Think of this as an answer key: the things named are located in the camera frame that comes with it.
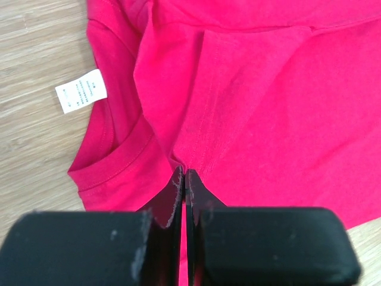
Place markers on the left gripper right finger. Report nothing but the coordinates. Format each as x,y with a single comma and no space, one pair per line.
264,245

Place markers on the white care label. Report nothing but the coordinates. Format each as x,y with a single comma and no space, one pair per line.
81,92

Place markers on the red t shirt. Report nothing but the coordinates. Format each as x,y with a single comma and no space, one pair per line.
273,103

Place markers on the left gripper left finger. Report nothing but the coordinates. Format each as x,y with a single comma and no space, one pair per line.
98,248

